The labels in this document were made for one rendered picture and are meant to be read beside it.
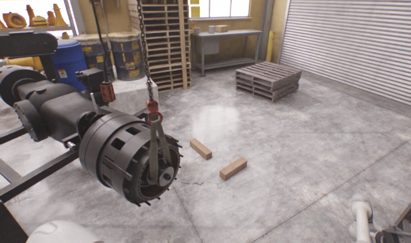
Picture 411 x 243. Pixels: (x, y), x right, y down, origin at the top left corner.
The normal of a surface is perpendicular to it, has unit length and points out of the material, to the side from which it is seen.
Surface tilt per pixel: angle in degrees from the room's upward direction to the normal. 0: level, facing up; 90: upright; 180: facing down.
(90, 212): 0
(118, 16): 90
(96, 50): 90
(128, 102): 90
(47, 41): 90
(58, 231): 15
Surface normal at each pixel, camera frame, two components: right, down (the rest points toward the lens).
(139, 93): 0.47, 0.44
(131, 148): -0.23, -0.62
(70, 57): 0.76, 0.32
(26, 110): 0.55, -0.47
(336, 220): 0.00, -0.87
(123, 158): -0.38, -0.37
